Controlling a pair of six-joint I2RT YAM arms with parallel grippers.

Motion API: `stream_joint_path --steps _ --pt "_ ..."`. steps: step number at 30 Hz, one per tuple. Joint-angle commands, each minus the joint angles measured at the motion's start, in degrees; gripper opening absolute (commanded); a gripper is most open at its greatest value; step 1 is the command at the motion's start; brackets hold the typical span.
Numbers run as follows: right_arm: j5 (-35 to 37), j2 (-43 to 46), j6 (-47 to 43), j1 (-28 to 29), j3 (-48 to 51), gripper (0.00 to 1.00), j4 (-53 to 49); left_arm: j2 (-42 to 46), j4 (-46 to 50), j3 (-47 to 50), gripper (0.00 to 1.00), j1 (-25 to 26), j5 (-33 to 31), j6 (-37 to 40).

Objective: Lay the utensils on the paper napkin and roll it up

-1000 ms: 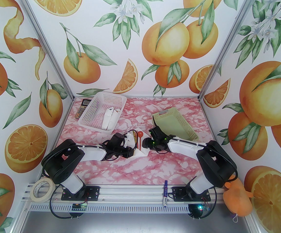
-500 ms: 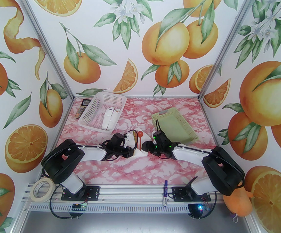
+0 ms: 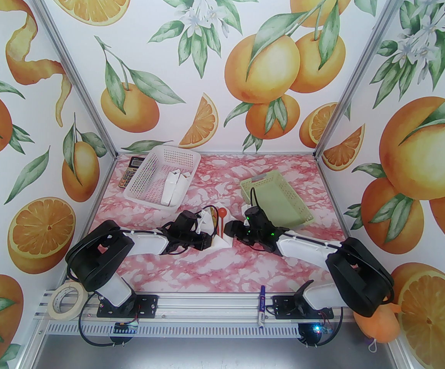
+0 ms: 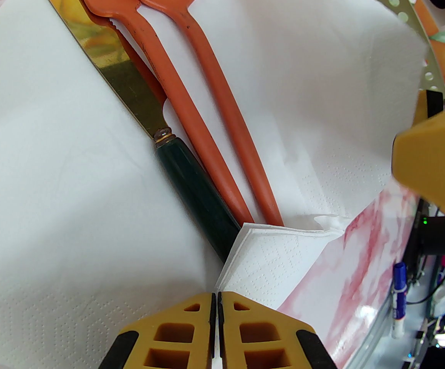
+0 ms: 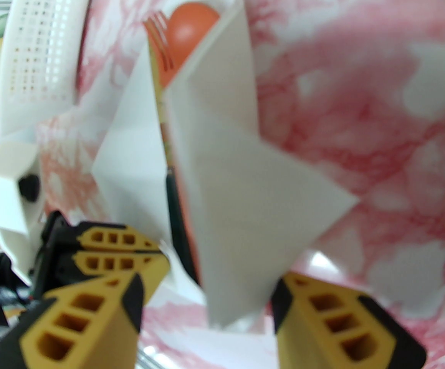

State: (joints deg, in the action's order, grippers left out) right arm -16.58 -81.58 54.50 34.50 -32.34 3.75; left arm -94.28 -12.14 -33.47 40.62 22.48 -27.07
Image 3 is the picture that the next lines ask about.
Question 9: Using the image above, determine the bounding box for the white paper napkin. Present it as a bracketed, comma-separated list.
[206, 205, 233, 249]

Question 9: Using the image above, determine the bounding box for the orange plastic spoon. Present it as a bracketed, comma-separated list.
[216, 208, 228, 241]

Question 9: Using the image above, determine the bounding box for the green perforated plastic tray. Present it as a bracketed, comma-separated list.
[240, 170, 315, 229]

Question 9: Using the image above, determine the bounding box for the white perforated plastic basket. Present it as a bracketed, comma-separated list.
[124, 146, 202, 208]

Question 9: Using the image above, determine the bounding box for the beige masking tape roll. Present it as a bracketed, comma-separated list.
[49, 283, 89, 321]

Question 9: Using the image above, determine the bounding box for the blue marker pen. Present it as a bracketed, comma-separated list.
[258, 284, 267, 328]

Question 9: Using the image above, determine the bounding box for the black and gold calculator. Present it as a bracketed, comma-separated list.
[118, 156, 146, 189]

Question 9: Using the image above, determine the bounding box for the orange plush toy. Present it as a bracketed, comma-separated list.
[355, 302, 401, 354]

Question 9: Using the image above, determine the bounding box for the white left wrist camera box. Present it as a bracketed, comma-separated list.
[196, 210, 213, 233]

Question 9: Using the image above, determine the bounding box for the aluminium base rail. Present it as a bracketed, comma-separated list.
[34, 289, 361, 322]

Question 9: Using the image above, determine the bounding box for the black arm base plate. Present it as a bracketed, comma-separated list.
[272, 294, 334, 320]
[97, 294, 158, 318]

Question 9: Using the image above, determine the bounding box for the white slotted cable duct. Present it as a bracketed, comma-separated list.
[38, 319, 365, 338]

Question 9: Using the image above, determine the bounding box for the black base cable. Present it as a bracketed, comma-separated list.
[76, 300, 140, 349]
[297, 310, 346, 349]

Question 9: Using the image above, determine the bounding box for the aluminium frame post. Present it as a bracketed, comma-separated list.
[23, 0, 118, 160]
[313, 0, 417, 161]

